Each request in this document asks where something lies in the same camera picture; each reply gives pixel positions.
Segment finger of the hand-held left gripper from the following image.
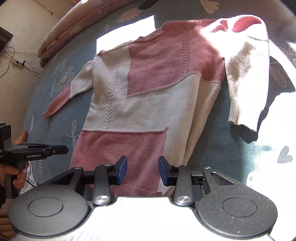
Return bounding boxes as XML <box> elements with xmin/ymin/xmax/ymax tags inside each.
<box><xmin>17</xmin><ymin>143</ymin><xmax>53</xmax><ymax>149</ymax></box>

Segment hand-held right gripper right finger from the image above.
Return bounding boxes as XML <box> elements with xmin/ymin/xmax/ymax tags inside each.
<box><xmin>158</xmin><ymin>156</ymin><xmax>235</xmax><ymax>207</ymax></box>

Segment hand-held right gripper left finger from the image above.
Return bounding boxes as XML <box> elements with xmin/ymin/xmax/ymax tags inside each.
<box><xmin>50</xmin><ymin>155</ymin><xmax>128</xmax><ymax>205</ymax></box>

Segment pink and cream knit sweater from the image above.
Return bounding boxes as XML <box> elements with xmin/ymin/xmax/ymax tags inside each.
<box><xmin>43</xmin><ymin>14</ymin><xmax>270</xmax><ymax>197</ymax></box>

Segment person's left hand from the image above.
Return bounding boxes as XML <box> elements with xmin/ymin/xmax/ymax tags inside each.
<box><xmin>0</xmin><ymin>130</ymin><xmax>30</xmax><ymax>190</ymax></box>

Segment black television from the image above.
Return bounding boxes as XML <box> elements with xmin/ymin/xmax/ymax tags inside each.
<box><xmin>0</xmin><ymin>27</ymin><xmax>14</xmax><ymax>56</ymax></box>

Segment pink floral folded quilt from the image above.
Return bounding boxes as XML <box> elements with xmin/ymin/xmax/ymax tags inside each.
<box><xmin>37</xmin><ymin>0</ymin><xmax>139</xmax><ymax>67</ymax></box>

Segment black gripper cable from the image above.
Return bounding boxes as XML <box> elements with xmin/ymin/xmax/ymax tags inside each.
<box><xmin>24</xmin><ymin>178</ymin><xmax>45</xmax><ymax>189</ymax></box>

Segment black wall cables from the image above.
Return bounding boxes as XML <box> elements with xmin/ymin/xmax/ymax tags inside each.
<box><xmin>0</xmin><ymin>45</ymin><xmax>41</xmax><ymax>79</ymax></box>

